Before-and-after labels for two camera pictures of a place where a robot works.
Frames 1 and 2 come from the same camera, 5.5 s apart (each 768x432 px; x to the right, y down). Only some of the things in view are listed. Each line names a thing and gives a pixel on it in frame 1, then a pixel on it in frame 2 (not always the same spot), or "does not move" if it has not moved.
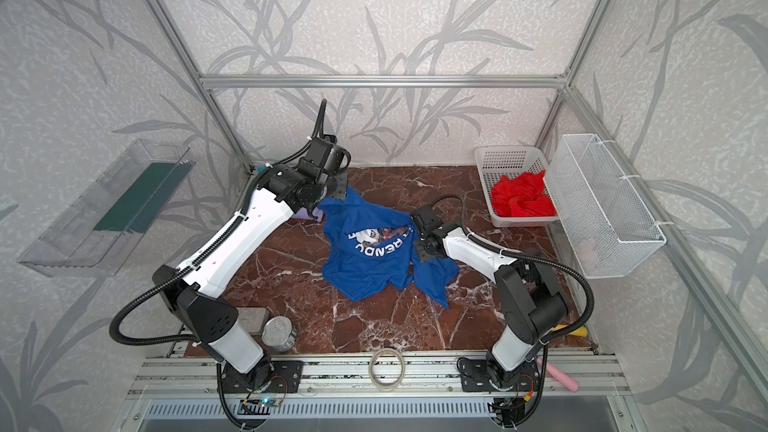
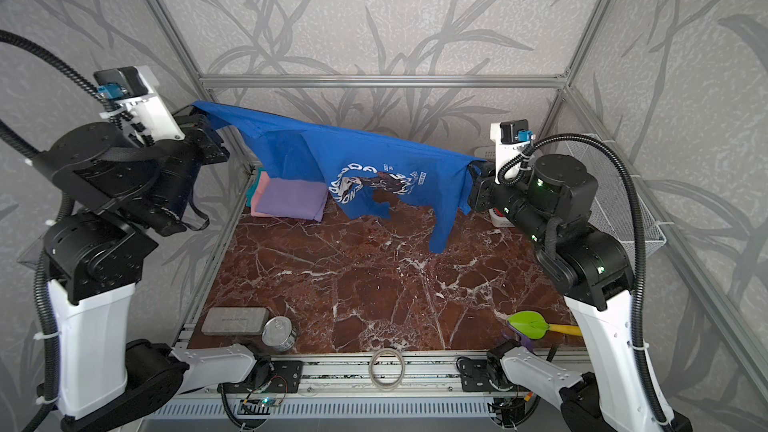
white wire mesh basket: [606, 225] does not move
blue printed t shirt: [372, 249] -> [351, 172]
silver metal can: [279, 333] does not move
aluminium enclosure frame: [160, 376] does not move
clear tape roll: [402, 376] does not move
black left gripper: [335, 189] -> [210, 140]
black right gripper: [426, 249] -> [480, 195]
